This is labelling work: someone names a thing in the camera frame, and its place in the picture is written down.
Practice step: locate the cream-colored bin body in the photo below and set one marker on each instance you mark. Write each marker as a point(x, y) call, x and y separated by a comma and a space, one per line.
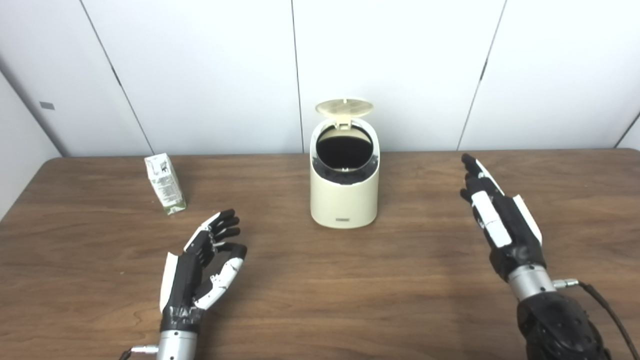
point(344, 200)

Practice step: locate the small grey wall tag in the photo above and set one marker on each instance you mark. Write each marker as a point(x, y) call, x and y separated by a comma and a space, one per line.
point(47, 105)

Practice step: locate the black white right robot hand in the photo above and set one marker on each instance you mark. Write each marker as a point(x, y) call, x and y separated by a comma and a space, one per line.
point(515, 230)

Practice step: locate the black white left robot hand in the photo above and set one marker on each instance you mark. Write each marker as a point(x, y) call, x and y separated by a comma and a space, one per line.
point(182, 280)

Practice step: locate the cream round bin lid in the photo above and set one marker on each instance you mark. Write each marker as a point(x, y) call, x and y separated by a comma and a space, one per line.
point(345, 107)

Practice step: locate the white green milk carton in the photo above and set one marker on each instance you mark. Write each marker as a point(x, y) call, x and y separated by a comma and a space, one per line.
point(167, 187)

